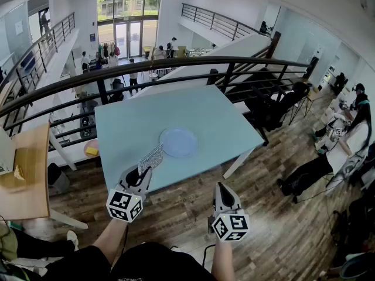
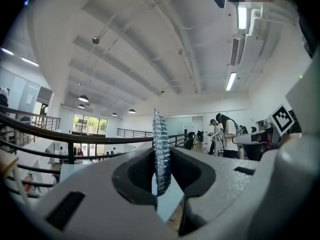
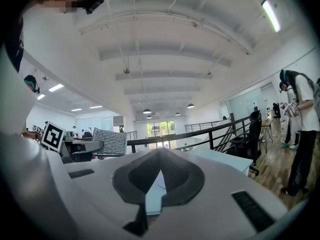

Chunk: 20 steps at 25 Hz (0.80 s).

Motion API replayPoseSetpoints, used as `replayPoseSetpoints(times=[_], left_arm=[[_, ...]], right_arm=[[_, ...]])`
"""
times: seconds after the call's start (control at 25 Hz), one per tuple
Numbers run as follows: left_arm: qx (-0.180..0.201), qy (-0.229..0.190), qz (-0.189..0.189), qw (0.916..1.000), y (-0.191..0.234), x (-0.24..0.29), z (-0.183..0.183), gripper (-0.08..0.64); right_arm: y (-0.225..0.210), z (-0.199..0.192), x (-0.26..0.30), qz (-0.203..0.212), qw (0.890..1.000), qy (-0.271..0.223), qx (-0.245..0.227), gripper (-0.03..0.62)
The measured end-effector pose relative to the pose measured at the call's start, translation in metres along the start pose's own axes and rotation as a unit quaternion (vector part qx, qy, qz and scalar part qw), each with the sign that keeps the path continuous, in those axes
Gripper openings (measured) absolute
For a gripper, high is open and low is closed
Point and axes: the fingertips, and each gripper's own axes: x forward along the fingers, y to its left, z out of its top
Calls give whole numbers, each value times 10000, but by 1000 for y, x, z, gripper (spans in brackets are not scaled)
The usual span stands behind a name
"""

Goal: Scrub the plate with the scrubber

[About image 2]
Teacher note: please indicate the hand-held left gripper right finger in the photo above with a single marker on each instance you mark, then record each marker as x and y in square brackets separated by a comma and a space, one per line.
[220, 184]

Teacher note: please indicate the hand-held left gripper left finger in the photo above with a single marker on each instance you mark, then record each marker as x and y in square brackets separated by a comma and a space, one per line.
[100, 204]

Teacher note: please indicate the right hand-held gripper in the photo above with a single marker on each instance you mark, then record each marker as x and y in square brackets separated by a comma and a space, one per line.
[282, 120]

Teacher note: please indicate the silver steel wool scrubber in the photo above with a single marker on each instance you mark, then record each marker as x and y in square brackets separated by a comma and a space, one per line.
[161, 146]

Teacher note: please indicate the white ceiling tube light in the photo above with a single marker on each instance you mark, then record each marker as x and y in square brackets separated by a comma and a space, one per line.
[242, 17]
[7, 51]
[30, 61]
[231, 81]

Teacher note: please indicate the thin black mezzanine railing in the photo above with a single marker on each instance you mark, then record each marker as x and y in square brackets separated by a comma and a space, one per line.
[135, 132]
[47, 124]

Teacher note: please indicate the large glass window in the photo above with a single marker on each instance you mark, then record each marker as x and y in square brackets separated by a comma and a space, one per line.
[90, 125]

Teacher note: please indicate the white ceiling air conditioner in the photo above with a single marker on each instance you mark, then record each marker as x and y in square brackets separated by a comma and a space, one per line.
[247, 49]

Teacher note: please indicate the wooden desk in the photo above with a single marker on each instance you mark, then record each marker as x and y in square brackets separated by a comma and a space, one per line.
[8, 164]

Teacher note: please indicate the round ceiling sensor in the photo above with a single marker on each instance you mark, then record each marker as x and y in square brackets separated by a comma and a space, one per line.
[95, 40]

